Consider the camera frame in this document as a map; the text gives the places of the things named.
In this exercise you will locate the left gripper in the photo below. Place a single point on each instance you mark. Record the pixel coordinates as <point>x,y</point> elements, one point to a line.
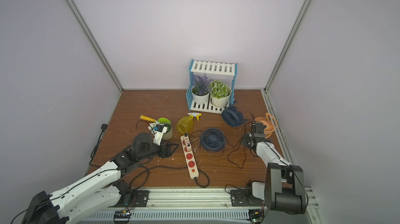
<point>167,148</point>

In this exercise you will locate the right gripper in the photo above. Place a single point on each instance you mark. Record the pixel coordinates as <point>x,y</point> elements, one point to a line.
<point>258,125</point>

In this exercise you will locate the beige power strip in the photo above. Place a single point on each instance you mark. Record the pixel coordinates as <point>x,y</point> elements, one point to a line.
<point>190,162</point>

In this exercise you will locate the dark blue round desk fan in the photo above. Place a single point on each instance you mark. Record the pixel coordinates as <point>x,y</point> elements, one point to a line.
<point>212,140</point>

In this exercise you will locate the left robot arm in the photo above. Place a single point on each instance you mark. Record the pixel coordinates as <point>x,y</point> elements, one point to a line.
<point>100,189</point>

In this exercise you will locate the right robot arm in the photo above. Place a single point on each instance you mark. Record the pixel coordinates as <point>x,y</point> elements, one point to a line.
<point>283,189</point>

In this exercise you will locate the orange desk fan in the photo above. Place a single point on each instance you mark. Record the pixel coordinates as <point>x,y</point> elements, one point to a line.
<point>269,122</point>

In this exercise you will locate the white flower beige pot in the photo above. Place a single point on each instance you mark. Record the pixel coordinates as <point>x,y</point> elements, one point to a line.
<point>168,135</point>

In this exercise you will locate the yellow spray bottle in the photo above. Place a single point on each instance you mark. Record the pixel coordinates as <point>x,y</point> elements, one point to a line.
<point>185,124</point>

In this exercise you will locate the green yellow garden trowel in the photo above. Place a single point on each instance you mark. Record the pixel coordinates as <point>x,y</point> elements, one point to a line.
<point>161,120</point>

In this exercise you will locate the green plant white pot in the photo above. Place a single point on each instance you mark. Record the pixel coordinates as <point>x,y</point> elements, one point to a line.
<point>220,93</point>

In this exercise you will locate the lavender plant white pot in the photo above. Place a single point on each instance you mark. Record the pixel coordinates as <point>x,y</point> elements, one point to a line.
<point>200,89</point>

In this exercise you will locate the blue white plant shelf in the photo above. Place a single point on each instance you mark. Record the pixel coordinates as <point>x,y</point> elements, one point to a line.
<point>225,72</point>

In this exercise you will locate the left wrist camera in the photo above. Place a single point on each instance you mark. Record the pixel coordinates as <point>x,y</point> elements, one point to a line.
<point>159,131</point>

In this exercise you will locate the dark blue fan with handle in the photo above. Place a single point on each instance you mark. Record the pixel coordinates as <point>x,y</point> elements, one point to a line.
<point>232,116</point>

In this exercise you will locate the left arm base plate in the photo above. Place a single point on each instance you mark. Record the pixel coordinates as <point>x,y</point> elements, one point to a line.
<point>138,198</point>

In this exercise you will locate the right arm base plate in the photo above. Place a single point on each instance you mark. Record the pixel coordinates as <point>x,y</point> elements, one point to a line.
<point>240,198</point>

